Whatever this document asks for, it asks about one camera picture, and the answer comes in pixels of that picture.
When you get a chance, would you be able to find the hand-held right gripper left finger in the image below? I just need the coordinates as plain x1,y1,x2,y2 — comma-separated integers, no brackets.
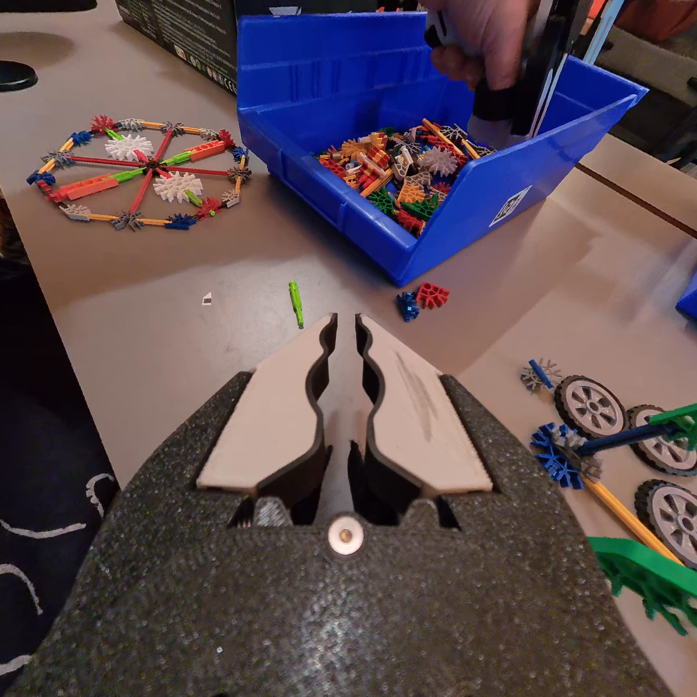
196,313,338,497

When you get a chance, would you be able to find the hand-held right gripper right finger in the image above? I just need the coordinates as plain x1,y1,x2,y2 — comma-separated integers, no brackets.
355,313,493,499

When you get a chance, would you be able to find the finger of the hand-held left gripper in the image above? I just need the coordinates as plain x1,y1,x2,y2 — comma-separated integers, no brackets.
533,53,571,138

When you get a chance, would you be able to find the pile of colourful toy pieces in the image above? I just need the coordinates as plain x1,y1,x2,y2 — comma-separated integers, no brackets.
316,117,499,239

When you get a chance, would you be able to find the colourful toy car model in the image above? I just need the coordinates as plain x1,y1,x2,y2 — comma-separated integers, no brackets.
520,356,697,638

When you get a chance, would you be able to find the blue bin with toy pieces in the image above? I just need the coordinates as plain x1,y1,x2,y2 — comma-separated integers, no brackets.
236,12,650,288

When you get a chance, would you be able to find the colourful spoked wheel model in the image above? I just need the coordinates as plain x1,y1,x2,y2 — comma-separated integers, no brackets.
26,114,254,232

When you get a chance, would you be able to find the person's left hand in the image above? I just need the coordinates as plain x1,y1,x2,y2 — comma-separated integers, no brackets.
429,0,540,91

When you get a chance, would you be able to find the small blue red connector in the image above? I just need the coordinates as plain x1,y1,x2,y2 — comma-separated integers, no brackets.
396,282,451,323

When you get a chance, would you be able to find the dark printed shirt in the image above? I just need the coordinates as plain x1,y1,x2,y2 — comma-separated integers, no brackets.
0,261,121,681

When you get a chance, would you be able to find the empty blue plastic bin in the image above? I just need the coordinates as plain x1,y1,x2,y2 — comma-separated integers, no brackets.
675,271,697,321

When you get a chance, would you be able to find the black box with white print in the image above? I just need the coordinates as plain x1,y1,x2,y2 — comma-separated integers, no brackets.
114,0,240,96

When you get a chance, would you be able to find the black round pad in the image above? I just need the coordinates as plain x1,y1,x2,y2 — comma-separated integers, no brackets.
0,61,39,92

